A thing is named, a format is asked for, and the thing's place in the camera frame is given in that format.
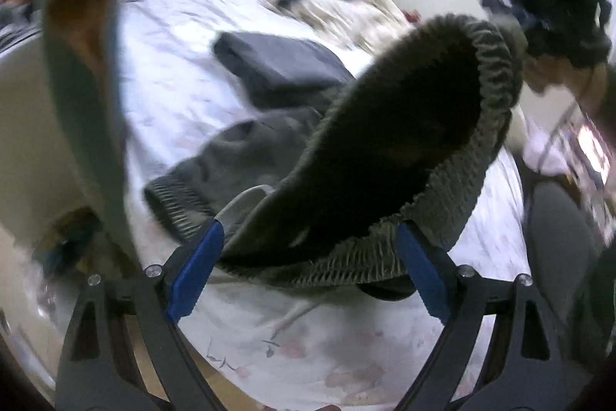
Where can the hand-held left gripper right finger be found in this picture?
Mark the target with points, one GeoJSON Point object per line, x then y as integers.
{"type": "Point", "coordinates": [423, 271]}

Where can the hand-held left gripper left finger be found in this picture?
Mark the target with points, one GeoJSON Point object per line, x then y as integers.
{"type": "Point", "coordinates": [195, 269]}

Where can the olive green pants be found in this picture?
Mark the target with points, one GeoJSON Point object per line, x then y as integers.
{"type": "Point", "coordinates": [409, 127]}

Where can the folded dark grey pants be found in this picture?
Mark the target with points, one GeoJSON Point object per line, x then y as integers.
{"type": "Point", "coordinates": [284, 66]}

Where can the white floral bed sheet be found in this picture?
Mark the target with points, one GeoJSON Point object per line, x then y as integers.
{"type": "Point", "coordinates": [337, 358]}

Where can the teal orange fabric bundle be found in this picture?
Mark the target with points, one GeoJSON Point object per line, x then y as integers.
{"type": "Point", "coordinates": [72, 127]}

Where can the beige patterned blanket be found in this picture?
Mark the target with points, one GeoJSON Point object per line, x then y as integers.
{"type": "Point", "coordinates": [337, 16]}

